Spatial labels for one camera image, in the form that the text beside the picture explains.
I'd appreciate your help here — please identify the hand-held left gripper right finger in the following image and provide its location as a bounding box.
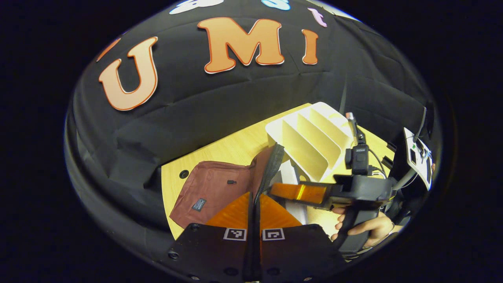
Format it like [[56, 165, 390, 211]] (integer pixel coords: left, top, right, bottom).
[[257, 194, 348, 283]]

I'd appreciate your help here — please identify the light grey cable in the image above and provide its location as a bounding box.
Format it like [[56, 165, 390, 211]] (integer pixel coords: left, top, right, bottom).
[[391, 167, 418, 192]]

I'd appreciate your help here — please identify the white electronics box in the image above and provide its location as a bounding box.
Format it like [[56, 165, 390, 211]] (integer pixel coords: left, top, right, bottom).
[[404, 127, 433, 192]]

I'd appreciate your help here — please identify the white spine book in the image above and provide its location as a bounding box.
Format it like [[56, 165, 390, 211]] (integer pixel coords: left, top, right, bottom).
[[271, 159, 310, 225]]

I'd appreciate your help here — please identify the black backdrop cloth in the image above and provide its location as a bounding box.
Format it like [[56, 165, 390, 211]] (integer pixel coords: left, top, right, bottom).
[[65, 0, 437, 260]]

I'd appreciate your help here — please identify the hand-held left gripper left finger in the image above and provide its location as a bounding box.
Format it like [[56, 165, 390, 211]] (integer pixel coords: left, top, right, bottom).
[[167, 191, 254, 283]]

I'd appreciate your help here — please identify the maroon schoolbag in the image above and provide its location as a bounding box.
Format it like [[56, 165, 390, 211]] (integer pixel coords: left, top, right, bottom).
[[169, 143, 285, 228]]

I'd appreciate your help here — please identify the white plastic bookshelf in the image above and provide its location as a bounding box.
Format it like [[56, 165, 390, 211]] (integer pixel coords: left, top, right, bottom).
[[265, 101, 354, 183]]

